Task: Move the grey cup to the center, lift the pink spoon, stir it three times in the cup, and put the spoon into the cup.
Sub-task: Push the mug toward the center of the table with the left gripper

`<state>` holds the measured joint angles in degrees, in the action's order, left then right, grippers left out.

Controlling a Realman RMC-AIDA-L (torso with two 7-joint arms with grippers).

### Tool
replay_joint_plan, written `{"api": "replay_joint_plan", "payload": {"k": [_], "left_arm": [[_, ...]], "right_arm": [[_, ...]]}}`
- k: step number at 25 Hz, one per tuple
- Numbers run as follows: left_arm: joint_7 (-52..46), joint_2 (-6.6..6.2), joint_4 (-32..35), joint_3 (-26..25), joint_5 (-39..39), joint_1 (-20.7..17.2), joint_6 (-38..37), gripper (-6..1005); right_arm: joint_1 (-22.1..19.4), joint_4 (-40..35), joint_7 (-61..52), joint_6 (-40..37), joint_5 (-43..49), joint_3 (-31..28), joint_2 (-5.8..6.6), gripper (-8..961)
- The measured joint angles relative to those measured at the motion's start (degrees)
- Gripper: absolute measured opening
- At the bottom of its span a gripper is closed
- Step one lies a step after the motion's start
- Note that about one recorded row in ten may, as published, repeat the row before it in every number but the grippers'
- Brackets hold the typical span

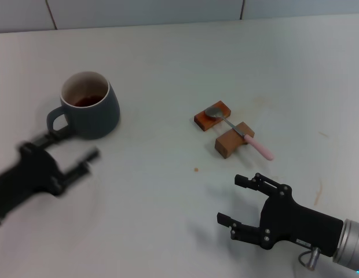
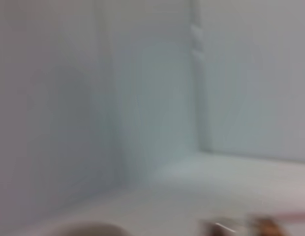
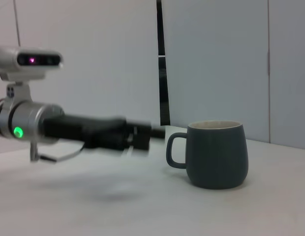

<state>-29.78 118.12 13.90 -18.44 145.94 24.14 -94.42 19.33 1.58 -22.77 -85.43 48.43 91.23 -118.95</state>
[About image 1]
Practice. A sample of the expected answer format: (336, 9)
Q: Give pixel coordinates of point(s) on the reddish flat wooden block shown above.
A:
(208, 123)

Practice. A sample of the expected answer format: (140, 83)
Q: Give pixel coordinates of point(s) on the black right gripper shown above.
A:
(295, 223)

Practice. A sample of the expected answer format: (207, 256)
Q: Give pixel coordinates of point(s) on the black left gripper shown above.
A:
(32, 171)

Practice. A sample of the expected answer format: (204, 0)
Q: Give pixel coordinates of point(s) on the light brown arched wooden block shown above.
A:
(228, 142)

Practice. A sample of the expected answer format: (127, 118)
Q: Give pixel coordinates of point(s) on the grey ceramic cup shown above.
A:
(92, 121)

